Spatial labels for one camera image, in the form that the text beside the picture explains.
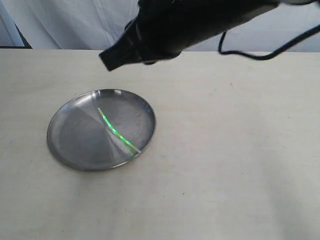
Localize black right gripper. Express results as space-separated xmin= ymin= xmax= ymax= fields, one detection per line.
xmin=99 ymin=0 xmax=182 ymax=72

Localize thin green stick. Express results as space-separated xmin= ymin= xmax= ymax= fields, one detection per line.
xmin=97 ymin=107 xmax=142 ymax=154

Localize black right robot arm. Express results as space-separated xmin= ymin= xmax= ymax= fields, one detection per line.
xmin=99 ymin=0 xmax=320 ymax=71

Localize white backdrop cloth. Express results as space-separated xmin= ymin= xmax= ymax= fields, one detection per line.
xmin=0 ymin=0 xmax=320 ymax=52

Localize round stainless steel plate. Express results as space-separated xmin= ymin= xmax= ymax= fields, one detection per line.
xmin=46 ymin=89 xmax=157 ymax=171

